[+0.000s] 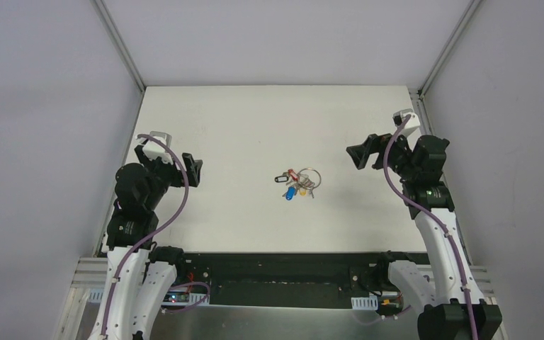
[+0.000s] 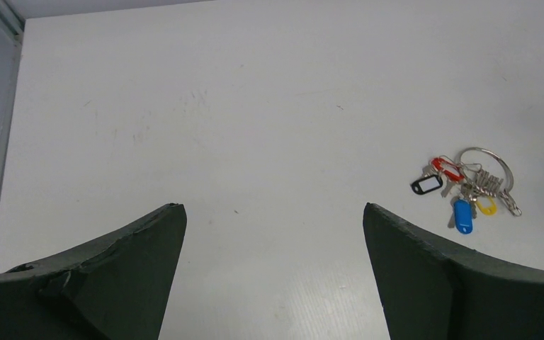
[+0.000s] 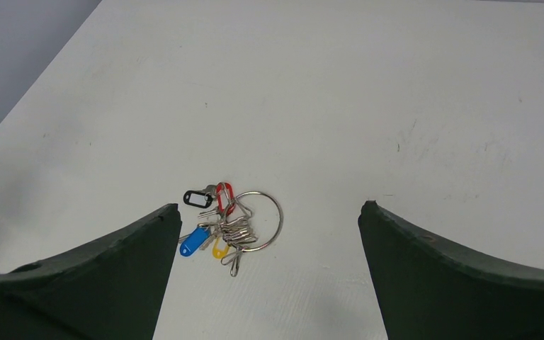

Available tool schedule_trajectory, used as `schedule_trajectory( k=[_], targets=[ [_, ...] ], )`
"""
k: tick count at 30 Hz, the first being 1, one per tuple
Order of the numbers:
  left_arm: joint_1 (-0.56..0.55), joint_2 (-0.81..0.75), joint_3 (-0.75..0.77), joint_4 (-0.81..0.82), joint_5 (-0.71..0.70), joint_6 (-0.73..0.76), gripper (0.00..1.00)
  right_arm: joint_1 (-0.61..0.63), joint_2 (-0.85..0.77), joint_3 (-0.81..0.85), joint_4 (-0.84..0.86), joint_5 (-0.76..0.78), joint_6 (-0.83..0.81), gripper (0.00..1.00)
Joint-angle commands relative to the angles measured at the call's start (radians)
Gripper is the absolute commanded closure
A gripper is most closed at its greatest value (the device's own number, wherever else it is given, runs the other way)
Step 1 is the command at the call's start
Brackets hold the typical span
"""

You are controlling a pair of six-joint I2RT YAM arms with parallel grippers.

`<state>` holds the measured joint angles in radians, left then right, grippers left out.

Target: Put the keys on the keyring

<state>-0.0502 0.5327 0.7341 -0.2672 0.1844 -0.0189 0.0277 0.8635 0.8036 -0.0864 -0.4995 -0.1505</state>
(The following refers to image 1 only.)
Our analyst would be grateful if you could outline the keyring with keys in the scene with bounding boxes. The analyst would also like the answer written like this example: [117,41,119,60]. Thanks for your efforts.
[273,167,322,201]

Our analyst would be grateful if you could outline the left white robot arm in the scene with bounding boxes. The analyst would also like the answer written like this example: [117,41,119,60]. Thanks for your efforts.
[89,142,203,339]

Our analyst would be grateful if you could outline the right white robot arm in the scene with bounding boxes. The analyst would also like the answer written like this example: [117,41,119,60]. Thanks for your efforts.
[346,134,502,339]

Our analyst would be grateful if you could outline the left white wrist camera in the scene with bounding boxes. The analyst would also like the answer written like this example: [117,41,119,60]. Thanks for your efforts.
[135,131,174,164]

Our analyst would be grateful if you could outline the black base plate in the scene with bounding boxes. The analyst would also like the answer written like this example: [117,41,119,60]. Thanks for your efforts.
[140,252,423,311]

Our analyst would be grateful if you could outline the left white cable duct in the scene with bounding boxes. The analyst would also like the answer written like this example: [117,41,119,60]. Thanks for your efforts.
[87,288,210,307]

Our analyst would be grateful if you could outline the white cable duct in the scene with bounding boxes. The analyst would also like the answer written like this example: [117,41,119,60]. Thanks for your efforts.
[351,295,378,311]
[87,288,210,307]

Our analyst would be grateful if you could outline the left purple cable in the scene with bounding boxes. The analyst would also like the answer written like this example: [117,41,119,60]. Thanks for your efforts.
[101,133,211,340]

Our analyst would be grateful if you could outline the right white cable duct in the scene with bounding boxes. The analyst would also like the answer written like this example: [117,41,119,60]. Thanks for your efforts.
[351,295,378,311]

